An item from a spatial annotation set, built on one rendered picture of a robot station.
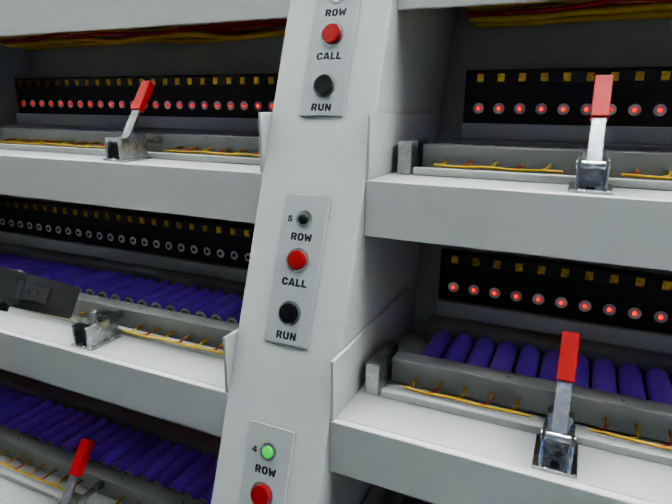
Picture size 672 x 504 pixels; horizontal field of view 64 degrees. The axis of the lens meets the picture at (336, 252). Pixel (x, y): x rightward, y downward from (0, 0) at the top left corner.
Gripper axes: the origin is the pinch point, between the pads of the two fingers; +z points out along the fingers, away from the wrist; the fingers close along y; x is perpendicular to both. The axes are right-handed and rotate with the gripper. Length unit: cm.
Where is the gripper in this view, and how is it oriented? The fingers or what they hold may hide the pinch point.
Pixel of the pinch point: (34, 293)
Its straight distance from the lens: 54.5
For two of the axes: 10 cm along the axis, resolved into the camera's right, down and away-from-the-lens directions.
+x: 2.2, -9.5, 2.1
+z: 3.6, 2.8, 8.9
